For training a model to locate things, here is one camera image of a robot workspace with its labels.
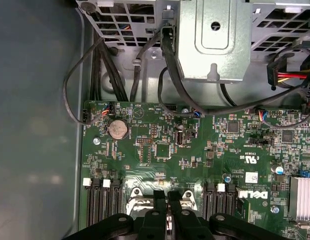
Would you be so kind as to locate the perforated metal drive cage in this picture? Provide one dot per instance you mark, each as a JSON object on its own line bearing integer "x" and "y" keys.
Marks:
{"x": 158, "y": 15}

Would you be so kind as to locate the black RAM slot bank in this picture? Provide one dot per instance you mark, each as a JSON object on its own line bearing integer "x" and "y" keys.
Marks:
{"x": 208, "y": 205}
{"x": 94, "y": 200}

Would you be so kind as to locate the silver metal bracket box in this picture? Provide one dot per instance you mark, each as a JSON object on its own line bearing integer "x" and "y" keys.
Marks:
{"x": 232, "y": 62}

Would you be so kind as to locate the CPU socket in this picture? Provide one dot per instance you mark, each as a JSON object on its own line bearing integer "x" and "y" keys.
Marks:
{"x": 134, "y": 193}

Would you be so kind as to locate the round coin cell battery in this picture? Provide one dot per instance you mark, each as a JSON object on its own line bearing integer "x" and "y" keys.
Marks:
{"x": 117, "y": 128}

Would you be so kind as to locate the metal socket cover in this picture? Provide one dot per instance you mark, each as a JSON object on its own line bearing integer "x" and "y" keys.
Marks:
{"x": 142, "y": 207}

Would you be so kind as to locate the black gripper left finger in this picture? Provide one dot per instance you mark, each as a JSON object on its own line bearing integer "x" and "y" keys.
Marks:
{"x": 154, "y": 225}

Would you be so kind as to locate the silver chipset heat sink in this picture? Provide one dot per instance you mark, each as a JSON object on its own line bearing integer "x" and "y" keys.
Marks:
{"x": 302, "y": 200}

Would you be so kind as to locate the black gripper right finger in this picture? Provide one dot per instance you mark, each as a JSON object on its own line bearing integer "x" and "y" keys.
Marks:
{"x": 189, "y": 225}

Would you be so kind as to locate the green motherboard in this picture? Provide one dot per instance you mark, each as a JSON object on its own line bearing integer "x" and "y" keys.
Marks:
{"x": 214, "y": 150}

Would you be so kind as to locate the black PC case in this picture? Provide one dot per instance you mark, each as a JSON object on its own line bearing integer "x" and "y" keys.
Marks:
{"x": 32, "y": 100}

